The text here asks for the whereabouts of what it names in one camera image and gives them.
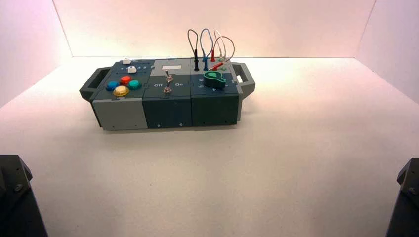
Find red banana plug wire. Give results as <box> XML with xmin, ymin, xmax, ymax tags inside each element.
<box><xmin>209</xmin><ymin>35</ymin><xmax>236</xmax><ymax>71</ymax></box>

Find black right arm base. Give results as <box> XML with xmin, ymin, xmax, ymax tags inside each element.
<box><xmin>385</xmin><ymin>158</ymin><xmax>419</xmax><ymax>237</ymax></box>

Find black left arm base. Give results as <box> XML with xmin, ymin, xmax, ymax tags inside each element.
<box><xmin>0</xmin><ymin>155</ymin><xmax>49</xmax><ymax>237</ymax></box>

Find green rotary knob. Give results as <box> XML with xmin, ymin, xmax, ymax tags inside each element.
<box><xmin>203</xmin><ymin>70</ymin><xmax>227</xmax><ymax>89</ymax></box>

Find grey and teal control box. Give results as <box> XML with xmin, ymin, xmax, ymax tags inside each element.
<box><xmin>79</xmin><ymin>58</ymin><xmax>256</xmax><ymax>131</ymax></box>

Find yellow push button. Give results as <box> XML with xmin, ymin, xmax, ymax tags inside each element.
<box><xmin>113</xmin><ymin>85</ymin><xmax>130</xmax><ymax>97</ymax></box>

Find blue banana plug wire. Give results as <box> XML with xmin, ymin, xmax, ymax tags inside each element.
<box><xmin>200</xmin><ymin>28</ymin><xmax>214</xmax><ymax>72</ymax></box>

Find white banana plug wire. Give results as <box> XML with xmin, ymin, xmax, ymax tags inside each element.
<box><xmin>214</xmin><ymin>29</ymin><xmax>227</xmax><ymax>71</ymax></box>

